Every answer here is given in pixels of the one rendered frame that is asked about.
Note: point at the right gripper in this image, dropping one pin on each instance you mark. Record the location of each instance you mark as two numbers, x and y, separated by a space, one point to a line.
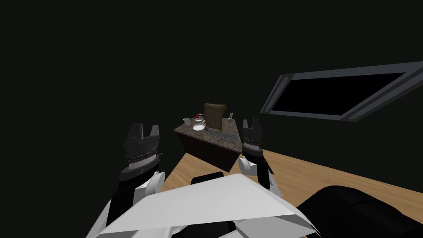
252 135

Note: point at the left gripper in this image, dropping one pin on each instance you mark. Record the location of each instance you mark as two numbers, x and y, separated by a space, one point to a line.
142 145

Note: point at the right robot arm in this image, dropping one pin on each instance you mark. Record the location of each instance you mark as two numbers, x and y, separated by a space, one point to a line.
350 215

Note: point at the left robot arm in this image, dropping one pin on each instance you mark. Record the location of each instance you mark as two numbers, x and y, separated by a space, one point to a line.
138 170

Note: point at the small pale bottle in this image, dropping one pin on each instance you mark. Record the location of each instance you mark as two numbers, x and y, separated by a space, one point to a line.
230 117

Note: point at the grey keyboard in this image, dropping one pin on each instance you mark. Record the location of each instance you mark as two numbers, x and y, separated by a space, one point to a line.
223 136

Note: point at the brown chair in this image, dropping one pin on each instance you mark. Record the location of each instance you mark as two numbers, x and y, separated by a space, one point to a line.
214 115

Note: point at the clear glass cup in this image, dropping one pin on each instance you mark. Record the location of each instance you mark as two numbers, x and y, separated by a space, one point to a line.
186 121

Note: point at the white plate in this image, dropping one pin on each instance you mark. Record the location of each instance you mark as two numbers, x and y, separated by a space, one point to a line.
199 127

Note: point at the dark brown desk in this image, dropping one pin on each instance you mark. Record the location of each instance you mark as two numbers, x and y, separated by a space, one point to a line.
206 152

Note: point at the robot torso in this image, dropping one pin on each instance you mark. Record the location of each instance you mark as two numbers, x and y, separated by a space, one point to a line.
214 201

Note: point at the grey framed dark window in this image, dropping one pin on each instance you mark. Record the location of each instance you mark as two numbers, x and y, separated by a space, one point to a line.
333 94

